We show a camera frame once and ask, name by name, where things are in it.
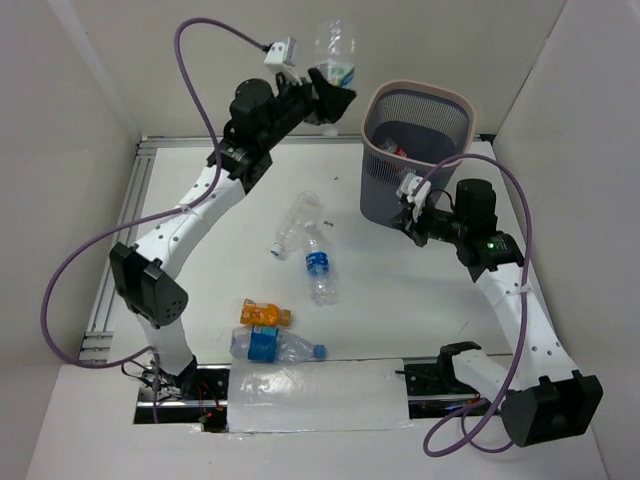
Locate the blue label water bottle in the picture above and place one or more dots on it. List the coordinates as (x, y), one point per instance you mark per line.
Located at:
(321, 283)

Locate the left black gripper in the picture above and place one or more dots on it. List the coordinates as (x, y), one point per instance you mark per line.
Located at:
(316, 95)

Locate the silver tape sheet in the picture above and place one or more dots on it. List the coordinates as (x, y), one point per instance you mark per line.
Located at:
(330, 396)

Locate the clear unlabelled plastic bottle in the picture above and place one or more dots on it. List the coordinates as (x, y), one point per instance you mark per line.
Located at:
(306, 208)

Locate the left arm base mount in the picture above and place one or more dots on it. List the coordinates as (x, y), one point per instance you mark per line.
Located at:
(203, 404)

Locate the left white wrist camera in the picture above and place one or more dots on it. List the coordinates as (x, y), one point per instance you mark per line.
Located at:
(281, 59)

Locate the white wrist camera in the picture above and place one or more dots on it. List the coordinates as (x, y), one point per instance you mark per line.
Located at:
(413, 191)
(281, 59)

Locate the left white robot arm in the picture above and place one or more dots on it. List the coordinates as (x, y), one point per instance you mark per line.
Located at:
(145, 273)

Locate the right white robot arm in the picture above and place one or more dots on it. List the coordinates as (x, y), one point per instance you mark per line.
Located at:
(542, 396)

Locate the grey mesh waste bin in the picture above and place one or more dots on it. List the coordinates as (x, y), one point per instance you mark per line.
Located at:
(430, 123)

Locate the clear bottle green label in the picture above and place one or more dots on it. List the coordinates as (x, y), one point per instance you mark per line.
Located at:
(335, 52)

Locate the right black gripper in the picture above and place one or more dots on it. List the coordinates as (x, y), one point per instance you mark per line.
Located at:
(403, 220)

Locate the crushed bottle blue label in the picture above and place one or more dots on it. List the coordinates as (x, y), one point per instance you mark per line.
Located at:
(273, 345)

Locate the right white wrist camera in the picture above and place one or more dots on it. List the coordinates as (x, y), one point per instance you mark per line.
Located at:
(413, 191)

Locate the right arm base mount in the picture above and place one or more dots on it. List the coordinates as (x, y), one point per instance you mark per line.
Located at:
(430, 394)

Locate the small orange juice bottle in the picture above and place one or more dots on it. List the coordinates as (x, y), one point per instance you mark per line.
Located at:
(264, 314)

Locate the red label water bottle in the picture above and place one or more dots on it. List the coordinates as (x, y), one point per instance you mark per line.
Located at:
(391, 147)

